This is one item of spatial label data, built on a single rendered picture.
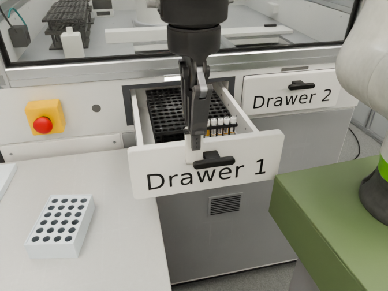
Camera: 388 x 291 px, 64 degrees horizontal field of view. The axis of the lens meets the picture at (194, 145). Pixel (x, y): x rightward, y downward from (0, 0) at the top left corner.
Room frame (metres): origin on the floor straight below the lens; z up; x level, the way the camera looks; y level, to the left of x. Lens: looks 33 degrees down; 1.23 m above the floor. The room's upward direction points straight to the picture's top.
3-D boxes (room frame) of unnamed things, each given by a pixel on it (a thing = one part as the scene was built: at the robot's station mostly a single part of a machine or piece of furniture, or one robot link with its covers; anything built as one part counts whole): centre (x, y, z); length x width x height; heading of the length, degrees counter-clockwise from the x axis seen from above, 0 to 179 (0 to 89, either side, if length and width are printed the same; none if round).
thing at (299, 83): (0.78, -0.28, 0.91); 0.07 x 0.04 x 0.01; 102
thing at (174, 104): (0.67, 0.02, 0.87); 0.22 x 0.18 x 0.06; 12
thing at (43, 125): (0.62, 0.34, 0.88); 0.04 x 0.03 x 0.04; 102
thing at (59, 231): (0.41, 0.25, 0.78); 0.12 x 0.08 x 0.04; 1
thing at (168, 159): (0.47, -0.03, 0.87); 0.29 x 0.02 x 0.11; 102
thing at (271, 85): (0.81, -0.27, 0.87); 0.29 x 0.02 x 0.11; 102
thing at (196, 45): (0.45, 0.00, 1.09); 0.08 x 0.07 x 0.09; 12
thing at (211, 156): (0.45, -0.03, 0.91); 0.07 x 0.04 x 0.01; 102
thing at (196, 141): (0.43, 0.00, 0.96); 0.03 x 0.01 x 0.05; 12
